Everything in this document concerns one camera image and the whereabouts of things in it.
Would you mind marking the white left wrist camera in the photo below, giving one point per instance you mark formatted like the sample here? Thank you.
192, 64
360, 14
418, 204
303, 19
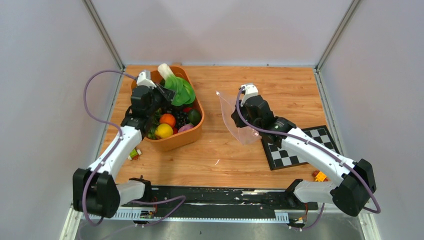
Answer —
144, 79

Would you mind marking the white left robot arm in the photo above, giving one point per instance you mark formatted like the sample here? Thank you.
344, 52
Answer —
94, 189

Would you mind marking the white slotted cable duct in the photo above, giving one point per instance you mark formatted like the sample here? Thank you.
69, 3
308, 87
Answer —
280, 218

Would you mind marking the clear zip top bag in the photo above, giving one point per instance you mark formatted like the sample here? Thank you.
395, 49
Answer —
245, 135

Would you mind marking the orange yellow toy block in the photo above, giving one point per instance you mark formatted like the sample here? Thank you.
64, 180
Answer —
319, 176

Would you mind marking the orange plastic basket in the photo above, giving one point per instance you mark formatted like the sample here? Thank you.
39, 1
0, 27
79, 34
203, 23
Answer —
185, 136

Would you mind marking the yellow lemon toy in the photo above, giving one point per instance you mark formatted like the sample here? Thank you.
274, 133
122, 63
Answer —
163, 131

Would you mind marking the black white checkerboard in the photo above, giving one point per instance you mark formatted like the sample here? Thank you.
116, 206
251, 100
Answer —
281, 158

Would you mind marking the green bok choy toy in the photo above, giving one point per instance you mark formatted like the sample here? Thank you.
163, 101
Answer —
184, 92

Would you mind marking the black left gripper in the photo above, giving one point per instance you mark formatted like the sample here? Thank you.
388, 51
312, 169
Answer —
166, 94

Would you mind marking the purple onion toy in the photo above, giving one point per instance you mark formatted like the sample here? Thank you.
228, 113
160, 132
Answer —
185, 127

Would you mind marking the green avocado toy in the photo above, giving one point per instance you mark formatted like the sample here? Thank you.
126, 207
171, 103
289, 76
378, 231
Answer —
194, 117

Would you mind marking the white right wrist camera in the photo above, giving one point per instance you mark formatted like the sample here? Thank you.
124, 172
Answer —
248, 90

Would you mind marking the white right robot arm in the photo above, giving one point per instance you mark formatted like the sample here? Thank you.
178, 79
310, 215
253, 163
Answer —
352, 184

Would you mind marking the colourful toy block stack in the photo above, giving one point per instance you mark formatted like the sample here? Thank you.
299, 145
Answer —
134, 154

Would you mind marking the black grape bunch toy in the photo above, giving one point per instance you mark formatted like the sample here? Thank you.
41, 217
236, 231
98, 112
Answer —
181, 119

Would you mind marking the red chili toy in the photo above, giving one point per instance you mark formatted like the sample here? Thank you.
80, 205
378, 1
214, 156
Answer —
187, 110

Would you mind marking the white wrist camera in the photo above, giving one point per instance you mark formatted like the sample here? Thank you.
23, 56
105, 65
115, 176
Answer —
144, 79
248, 90

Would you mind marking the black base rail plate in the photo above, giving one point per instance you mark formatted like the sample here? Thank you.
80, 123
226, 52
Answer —
212, 202

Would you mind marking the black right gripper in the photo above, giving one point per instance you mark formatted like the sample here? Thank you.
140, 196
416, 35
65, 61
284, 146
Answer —
238, 122

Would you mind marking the orange fruit toy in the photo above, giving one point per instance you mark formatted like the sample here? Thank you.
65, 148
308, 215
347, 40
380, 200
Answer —
168, 119

